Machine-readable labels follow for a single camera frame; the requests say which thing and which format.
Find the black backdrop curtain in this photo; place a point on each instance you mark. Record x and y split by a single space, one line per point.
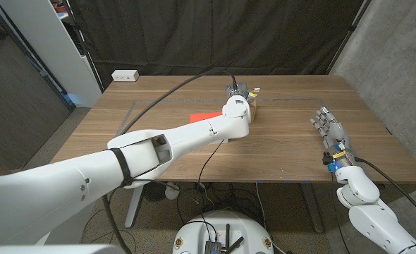
211 35

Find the white power outlet box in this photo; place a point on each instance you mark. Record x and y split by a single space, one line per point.
125 75

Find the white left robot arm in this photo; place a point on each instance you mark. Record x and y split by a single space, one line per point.
123 158

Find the small white floor object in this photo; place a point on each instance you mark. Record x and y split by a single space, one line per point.
171 192

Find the white table leg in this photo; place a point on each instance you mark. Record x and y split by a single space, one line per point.
134 208

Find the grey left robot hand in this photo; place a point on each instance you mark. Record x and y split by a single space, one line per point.
238 89

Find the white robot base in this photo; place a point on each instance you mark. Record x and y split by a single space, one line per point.
194 236

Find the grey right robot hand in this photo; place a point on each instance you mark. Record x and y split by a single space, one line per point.
333 132

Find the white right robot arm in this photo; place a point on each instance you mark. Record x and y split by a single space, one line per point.
373 218

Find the black floor fan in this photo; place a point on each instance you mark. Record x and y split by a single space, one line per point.
154 192

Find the white robot torso edge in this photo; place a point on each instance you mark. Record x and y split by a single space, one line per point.
53 249

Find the white cabinet panel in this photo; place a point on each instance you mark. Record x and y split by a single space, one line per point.
49 46

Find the dark table leg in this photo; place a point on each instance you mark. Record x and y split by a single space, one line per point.
312 208

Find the black radio with antennas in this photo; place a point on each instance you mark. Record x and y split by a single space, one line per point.
213 247

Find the red lidded white box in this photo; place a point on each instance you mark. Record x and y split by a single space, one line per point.
202 117

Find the small wooden slot box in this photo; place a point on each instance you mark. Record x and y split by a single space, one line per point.
253 111

